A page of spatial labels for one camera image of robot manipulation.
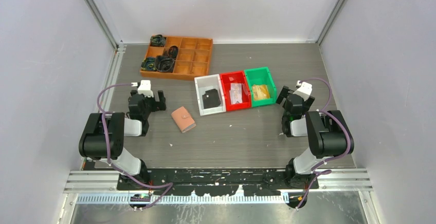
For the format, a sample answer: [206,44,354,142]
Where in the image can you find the white plastic bin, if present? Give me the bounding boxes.
[194,74,226,116]

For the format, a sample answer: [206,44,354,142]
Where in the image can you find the large black strap bundle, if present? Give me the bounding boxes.
[155,55,176,73]

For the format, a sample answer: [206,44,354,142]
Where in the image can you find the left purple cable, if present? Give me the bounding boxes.
[97,83,174,211]

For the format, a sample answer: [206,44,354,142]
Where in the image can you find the orange compartment tray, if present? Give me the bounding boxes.
[139,34,213,81]

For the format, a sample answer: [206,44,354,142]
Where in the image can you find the clear packets in red bin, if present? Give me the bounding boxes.
[229,83,243,105]

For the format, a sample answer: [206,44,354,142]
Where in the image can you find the black strap top compartment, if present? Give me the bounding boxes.
[150,34,167,47]

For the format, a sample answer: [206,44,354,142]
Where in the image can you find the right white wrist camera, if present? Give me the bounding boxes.
[294,81,312,101]

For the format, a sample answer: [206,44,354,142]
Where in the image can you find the green plastic bin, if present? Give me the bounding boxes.
[244,67,277,107]

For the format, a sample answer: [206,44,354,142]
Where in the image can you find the pink leather card holder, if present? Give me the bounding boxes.
[171,106,196,133]

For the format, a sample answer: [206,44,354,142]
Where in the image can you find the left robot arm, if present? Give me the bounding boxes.
[79,90,167,190]

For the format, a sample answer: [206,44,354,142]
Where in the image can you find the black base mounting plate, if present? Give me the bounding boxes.
[117,167,320,198]

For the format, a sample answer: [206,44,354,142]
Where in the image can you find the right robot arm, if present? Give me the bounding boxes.
[276,83,354,189]

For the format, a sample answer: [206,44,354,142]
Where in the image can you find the red plastic bin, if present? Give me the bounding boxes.
[220,71,251,112]

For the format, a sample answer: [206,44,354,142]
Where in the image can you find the green black strap left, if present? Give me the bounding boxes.
[141,57,157,72]

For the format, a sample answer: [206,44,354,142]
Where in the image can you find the black object in white bin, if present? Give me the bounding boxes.
[202,88,221,109]

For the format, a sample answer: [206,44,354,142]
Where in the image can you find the yellow packet in green bin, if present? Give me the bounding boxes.
[252,84,270,101]

